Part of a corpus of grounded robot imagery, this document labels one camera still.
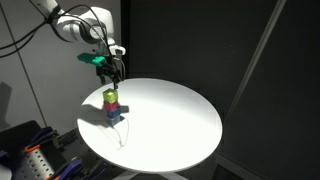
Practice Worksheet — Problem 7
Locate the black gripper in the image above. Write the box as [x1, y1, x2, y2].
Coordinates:
[95, 60, 125, 91]

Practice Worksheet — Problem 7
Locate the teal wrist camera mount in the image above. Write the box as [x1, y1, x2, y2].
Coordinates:
[76, 52, 109, 67]

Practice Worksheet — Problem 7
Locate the magenta block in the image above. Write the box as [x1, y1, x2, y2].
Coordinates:
[103, 100, 121, 113]

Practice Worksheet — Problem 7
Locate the thin grey wall cable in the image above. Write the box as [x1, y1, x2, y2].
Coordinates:
[0, 5, 48, 128]

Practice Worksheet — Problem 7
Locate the purple clamp with orange tip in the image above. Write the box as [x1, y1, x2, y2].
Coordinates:
[23, 125, 61, 154]
[46, 158, 85, 180]

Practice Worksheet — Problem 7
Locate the grey block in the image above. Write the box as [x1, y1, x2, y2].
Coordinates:
[105, 114, 122, 127]

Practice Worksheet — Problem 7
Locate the light green block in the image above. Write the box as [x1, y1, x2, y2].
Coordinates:
[102, 87, 120, 104]

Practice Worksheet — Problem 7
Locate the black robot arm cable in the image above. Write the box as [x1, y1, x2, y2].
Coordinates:
[0, 0, 126, 83]

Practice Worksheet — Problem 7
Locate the blue block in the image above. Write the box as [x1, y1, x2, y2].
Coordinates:
[106, 106, 122, 120]

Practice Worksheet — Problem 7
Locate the grey diagonal frame bar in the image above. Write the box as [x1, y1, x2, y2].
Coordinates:
[225, 0, 288, 125]

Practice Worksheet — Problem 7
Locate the round white table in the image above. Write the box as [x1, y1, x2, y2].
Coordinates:
[76, 77, 224, 174]

